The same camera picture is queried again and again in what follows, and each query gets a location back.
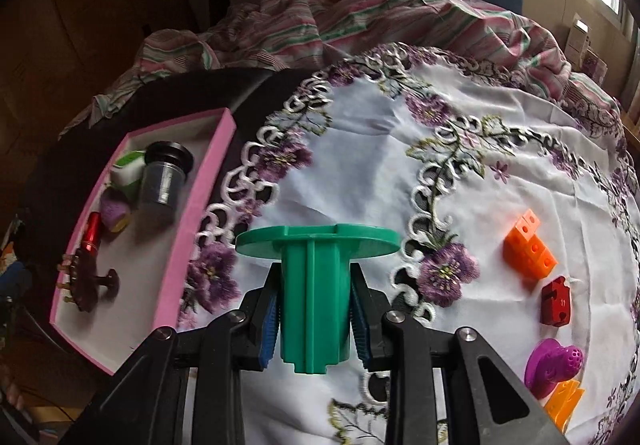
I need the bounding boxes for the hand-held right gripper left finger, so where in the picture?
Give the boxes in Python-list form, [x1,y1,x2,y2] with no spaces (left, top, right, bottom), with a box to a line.
[57,262,281,445]

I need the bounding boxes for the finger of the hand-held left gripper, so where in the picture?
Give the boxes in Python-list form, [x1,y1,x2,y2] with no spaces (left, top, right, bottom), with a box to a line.
[0,261,32,298]

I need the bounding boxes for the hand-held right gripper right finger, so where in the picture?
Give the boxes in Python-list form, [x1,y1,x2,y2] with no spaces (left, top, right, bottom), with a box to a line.
[349,261,571,445]

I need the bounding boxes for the green plastic spool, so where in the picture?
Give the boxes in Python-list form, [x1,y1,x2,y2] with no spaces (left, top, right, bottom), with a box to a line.
[235,222,401,374]

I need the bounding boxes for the brown pin brush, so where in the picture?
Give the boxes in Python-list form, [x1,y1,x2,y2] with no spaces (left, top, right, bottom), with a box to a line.
[57,247,120,313]

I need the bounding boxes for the red metallic tube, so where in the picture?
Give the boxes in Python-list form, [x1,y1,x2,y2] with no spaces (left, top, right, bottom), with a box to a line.
[81,212,103,253]

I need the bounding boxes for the purple patterned egg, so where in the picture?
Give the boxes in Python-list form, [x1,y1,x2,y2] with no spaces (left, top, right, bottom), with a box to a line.
[100,189,132,232]

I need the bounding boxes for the pink cardboard box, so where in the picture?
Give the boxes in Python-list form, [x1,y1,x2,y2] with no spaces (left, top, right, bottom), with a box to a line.
[50,108,237,374]

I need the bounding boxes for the white and green case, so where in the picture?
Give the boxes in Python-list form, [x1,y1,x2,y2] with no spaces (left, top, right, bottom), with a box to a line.
[109,151,148,200]

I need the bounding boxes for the black cylindrical filter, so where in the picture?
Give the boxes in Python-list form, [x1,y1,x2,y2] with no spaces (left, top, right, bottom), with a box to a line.
[139,141,195,220]

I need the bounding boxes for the purple round stamp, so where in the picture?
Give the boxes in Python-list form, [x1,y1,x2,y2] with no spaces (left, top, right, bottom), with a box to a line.
[524,338,583,399]

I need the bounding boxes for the red puzzle piece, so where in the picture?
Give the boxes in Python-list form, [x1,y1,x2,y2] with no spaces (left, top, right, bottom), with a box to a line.
[540,276,571,327]

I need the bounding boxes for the orange yellow plastic piece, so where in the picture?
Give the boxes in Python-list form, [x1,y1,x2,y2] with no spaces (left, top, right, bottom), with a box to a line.
[542,379,586,436]

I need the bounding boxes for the white embroidered floral tablecloth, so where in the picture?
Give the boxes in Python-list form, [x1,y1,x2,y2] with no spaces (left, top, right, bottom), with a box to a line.
[177,42,640,445]

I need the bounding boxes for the orange perforated block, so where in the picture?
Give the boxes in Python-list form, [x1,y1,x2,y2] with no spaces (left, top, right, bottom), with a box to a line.
[502,208,558,282]

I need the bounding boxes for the wooden wardrobe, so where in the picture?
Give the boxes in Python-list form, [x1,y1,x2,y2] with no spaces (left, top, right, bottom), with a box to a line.
[0,0,211,140]

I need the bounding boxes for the pink green striped blanket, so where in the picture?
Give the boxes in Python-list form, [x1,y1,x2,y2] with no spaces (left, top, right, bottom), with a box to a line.
[60,0,621,140]

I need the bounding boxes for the pink carton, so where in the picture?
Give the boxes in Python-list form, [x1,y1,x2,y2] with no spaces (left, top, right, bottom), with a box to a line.
[582,47,608,86]

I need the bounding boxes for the white carton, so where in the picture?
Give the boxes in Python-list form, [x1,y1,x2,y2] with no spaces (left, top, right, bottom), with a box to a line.
[567,15,591,70]

